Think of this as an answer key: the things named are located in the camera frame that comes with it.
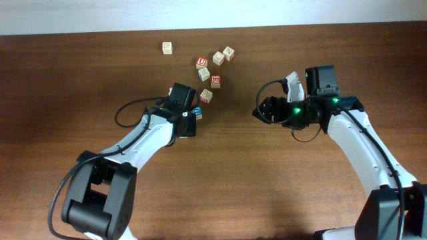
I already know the blue D wooden block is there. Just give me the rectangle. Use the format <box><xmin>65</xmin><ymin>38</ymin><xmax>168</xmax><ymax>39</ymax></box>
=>
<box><xmin>191</xmin><ymin>107</ymin><xmax>203</xmax><ymax>120</ymax></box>

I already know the wooden block red picture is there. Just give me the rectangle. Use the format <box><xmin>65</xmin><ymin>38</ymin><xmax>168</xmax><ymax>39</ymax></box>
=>
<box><xmin>199</xmin><ymin>89</ymin><xmax>213</xmax><ymax>103</ymax></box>

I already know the red E wooden block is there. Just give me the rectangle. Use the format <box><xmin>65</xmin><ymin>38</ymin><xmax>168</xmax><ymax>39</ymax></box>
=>
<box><xmin>210</xmin><ymin>75</ymin><xmax>222</xmax><ymax>89</ymax></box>

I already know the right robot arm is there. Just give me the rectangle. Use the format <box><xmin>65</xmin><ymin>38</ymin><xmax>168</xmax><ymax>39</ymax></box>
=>
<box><xmin>253</xmin><ymin>65</ymin><xmax>426</xmax><ymax>240</ymax></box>

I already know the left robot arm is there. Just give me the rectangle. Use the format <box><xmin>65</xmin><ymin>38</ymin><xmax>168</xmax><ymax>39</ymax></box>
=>
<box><xmin>60</xmin><ymin>83</ymin><xmax>198</xmax><ymax>239</ymax></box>

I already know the red U wooden block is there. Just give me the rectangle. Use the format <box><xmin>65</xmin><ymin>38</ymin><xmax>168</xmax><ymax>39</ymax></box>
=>
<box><xmin>195</xmin><ymin>57</ymin><xmax>208</xmax><ymax>69</ymax></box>

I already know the wooden block beside top right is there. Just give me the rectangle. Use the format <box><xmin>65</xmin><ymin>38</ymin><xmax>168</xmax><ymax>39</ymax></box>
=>
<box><xmin>213</xmin><ymin>51</ymin><xmax>226</xmax><ymax>66</ymax></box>

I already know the plain wooden block far left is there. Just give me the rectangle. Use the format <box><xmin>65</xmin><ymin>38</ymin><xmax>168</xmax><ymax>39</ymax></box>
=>
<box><xmin>162</xmin><ymin>42</ymin><xmax>173</xmax><ymax>55</ymax></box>

